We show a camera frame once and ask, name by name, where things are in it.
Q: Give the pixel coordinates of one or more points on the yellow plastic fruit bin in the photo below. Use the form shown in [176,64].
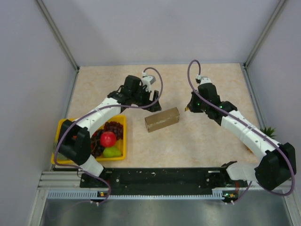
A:
[121,143]

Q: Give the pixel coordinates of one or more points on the dark purple grape bunch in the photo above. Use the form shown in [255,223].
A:
[96,148]

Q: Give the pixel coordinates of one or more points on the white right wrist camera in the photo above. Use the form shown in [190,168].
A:
[200,79]

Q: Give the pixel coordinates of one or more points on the grey slotted cable duct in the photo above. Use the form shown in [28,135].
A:
[76,194]

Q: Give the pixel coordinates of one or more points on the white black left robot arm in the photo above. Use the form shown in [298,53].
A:
[74,141]

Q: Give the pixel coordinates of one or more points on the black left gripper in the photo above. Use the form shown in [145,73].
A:
[154,107]

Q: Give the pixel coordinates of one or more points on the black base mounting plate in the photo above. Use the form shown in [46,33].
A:
[162,181]

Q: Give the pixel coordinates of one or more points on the red apple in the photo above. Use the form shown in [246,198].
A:
[108,139]

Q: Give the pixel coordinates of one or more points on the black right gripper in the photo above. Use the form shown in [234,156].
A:
[192,105]

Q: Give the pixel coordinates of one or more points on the pineapple with green crown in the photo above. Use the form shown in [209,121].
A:
[269,131]

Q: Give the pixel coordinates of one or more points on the green pear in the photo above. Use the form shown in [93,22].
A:
[111,152]

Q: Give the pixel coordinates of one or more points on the brown cardboard express box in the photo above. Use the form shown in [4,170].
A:
[162,119]

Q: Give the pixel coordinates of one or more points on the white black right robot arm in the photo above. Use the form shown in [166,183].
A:
[277,161]

